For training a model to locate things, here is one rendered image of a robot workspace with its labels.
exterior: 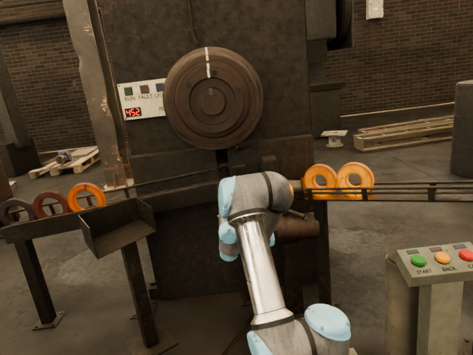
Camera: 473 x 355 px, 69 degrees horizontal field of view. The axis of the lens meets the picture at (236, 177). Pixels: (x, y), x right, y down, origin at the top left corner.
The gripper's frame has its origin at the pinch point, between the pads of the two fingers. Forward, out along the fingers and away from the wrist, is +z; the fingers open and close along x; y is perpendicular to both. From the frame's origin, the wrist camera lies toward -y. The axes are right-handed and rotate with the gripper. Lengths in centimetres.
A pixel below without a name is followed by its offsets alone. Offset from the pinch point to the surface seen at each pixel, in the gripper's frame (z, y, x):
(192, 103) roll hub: 20.4, 32.2, 10.9
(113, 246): -20, -10, 50
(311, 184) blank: 2.3, -6.9, -38.9
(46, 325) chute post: -9, -75, 111
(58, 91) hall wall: 613, -141, 367
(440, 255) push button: -55, 3, -66
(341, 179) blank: -4, -1, -51
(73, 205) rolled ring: 16, -13, 81
